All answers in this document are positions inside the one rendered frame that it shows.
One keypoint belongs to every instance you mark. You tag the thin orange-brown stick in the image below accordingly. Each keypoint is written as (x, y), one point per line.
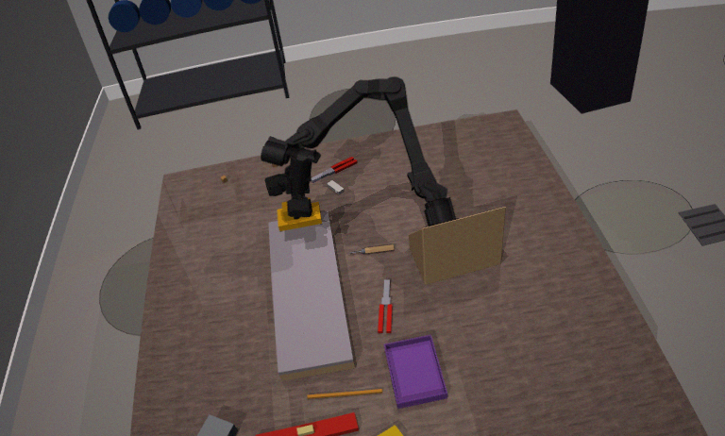
(313, 396)

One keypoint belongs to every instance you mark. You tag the red-handled pliers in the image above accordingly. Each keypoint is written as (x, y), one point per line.
(386, 302)
(335, 168)

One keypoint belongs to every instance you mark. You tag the purple rectangular tray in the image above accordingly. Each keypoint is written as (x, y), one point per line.
(415, 372)

